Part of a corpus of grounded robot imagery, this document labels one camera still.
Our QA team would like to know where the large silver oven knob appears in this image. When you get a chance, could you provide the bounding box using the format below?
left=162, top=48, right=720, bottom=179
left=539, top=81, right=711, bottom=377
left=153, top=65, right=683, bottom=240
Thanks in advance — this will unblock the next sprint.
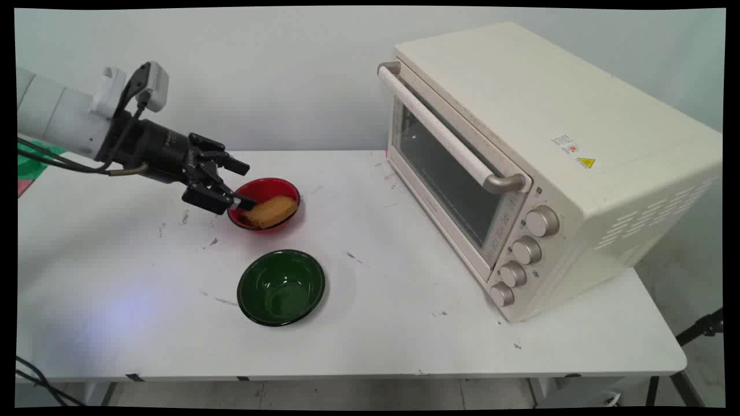
left=525, top=205, right=560, bottom=238

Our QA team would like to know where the brown bread slice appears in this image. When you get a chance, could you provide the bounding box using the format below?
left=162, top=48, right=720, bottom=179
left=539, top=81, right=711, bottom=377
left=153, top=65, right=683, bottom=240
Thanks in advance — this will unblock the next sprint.
left=239, top=195, right=299, bottom=229

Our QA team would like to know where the black floor cable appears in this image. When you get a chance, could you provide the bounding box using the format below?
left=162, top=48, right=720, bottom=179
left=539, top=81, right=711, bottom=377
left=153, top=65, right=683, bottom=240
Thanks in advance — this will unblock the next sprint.
left=16, top=356, right=88, bottom=407

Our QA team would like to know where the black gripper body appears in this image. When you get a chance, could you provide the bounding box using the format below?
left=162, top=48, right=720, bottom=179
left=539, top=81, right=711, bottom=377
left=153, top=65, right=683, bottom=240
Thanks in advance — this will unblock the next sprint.
left=95, top=111, right=197, bottom=185

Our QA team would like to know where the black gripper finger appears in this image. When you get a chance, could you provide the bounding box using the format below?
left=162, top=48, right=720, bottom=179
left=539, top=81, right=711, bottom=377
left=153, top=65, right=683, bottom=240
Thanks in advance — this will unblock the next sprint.
left=188, top=133, right=251, bottom=176
left=182, top=166, right=257, bottom=216

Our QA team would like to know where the oven glass door with handle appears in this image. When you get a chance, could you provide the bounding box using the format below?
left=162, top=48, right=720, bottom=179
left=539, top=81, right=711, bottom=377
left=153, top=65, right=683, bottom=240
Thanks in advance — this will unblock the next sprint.
left=378, top=61, right=533, bottom=285

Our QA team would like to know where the red bowl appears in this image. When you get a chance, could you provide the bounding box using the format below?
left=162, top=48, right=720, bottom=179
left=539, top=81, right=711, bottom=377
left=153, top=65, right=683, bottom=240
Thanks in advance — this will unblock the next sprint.
left=227, top=177, right=301, bottom=232

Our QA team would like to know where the black tripod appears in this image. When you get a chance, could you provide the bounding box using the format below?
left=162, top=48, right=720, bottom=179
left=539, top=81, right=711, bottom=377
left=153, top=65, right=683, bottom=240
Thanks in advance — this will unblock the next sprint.
left=645, top=308, right=724, bottom=408

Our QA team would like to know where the green bowl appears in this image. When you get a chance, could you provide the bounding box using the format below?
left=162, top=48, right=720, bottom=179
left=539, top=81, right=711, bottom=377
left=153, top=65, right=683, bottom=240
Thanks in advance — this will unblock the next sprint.
left=236, top=249, right=326, bottom=328

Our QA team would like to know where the cream toaster oven body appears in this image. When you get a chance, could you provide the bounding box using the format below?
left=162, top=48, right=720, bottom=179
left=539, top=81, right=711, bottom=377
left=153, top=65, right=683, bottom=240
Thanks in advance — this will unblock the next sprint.
left=386, top=22, right=723, bottom=324

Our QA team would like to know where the green foam mat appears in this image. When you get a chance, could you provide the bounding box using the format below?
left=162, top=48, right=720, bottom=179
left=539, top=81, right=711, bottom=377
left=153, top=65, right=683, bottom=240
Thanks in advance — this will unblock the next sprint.
left=17, top=140, right=68, bottom=180

